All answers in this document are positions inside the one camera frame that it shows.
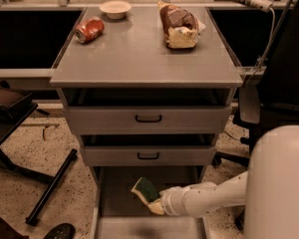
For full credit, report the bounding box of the white ceramic bowl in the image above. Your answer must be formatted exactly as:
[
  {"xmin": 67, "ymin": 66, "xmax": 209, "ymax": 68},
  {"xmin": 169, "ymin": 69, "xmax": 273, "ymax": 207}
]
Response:
[{"xmin": 100, "ymin": 0, "xmax": 132, "ymax": 20}]

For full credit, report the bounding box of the green and yellow sponge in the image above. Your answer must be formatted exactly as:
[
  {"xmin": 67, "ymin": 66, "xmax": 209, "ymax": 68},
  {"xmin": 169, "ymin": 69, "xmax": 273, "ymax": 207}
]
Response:
[{"xmin": 132, "ymin": 177, "xmax": 159, "ymax": 205}]

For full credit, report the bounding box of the brown box on stand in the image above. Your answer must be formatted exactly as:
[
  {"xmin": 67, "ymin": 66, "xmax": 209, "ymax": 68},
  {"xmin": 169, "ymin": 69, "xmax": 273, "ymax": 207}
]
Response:
[{"xmin": 0, "ymin": 81, "xmax": 32, "ymax": 120}]

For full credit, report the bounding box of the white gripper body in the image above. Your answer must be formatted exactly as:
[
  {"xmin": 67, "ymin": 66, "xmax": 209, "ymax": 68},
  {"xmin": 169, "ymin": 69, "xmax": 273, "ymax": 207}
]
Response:
[{"xmin": 160, "ymin": 182, "xmax": 216, "ymax": 216}]

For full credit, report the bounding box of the grey drawer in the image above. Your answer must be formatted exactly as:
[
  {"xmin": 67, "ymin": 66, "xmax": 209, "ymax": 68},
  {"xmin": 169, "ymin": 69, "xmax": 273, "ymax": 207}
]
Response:
[
  {"xmin": 91, "ymin": 166, "xmax": 207, "ymax": 239},
  {"xmin": 80, "ymin": 145, "xmax": 215, "ymax": 166},
  {"xmin": 64, "ymin": 107, "xmax": 231, "ymax": 135}
]

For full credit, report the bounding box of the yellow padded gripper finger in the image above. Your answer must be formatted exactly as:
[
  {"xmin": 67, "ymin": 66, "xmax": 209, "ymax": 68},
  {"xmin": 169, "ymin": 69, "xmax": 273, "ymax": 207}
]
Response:
[{"xmin": 148, "ymin": 199, "xmax": 164, "ymax": 215}]

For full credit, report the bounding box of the black shoe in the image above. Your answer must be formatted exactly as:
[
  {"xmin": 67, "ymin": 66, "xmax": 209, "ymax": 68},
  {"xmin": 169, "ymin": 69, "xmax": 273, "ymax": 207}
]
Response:
[{"xmin": 43, "ymin": 223, "xmax": 76, "ymax": 239}]

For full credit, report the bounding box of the black office chair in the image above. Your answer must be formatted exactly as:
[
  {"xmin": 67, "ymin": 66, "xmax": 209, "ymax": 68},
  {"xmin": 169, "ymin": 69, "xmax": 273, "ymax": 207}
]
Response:
[{"xmin": 211, "ymin": 0, "xmax": 299, "ymax": 232}]

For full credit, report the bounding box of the grey drawer cabinet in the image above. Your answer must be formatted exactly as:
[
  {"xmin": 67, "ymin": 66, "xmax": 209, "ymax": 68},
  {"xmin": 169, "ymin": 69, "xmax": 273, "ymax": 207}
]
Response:
[{"xmin": 50, "ymin": 5, "xmax": 244, "ymax": 239}]

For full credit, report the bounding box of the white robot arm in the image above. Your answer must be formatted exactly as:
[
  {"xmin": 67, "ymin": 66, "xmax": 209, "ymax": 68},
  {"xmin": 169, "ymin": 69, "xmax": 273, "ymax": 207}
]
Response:
[{"xmin": 149, "ymin": 125, "xmax": 299, "ymax": 239}]

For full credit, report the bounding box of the black side table stand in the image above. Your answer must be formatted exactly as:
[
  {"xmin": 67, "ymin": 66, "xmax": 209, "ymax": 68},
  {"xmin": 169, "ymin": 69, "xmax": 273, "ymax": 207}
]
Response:
[{"xmin": 0, "ymin": 102, "xmax": 79, "ymax": 226}]

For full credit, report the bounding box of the middle grey drawer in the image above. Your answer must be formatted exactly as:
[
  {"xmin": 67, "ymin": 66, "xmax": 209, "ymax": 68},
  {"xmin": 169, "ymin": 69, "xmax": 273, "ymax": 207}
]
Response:
[{"xmin": 80, "ymin": 145, "xmax": 215, "ymax": 166}]

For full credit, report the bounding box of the bottom grey drawer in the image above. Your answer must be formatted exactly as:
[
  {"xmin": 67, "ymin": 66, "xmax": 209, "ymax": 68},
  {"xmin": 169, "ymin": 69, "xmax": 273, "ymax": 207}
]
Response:
[{"xmin": 91, "ymin": 166, "xmax": 207, "ymax": 239}]

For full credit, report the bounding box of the crushed red soda can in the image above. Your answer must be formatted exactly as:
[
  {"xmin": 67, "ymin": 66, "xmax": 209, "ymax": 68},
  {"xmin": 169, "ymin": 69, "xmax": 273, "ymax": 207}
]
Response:
[{"xmin": 76, "ymin": 17, "xmax": 105, "ymax": 44}]

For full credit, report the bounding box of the top grey drawer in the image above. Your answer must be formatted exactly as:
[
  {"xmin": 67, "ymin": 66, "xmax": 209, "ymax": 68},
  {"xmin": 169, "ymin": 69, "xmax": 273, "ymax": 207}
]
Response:
[{"xmin": 64, "ymin": 107, "xmax": 231, "ymax": 135}]

